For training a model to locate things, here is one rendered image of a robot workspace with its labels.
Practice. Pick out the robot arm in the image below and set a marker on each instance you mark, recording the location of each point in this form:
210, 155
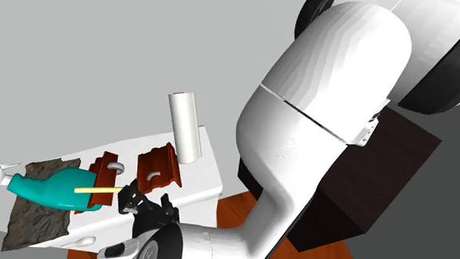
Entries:
312, 109

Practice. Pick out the white paper towel roll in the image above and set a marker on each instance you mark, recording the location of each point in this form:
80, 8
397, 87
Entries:
185, 131

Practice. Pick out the pale yellow stick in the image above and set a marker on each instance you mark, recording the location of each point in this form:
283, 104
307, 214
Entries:
95, 190

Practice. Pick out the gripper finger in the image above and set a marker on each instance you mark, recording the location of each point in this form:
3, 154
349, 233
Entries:
168, 206
127, 197

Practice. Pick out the grey-brown crumpled cloth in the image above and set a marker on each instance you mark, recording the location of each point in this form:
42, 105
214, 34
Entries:
35, 223

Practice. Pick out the teal spray bottle white trigger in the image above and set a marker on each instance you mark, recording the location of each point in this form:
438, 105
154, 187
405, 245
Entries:
52, 189

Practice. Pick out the dark brown robot stand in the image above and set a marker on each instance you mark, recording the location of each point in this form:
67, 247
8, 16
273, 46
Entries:
392, 159

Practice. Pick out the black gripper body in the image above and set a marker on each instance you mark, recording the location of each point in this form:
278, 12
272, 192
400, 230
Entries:
150, 218

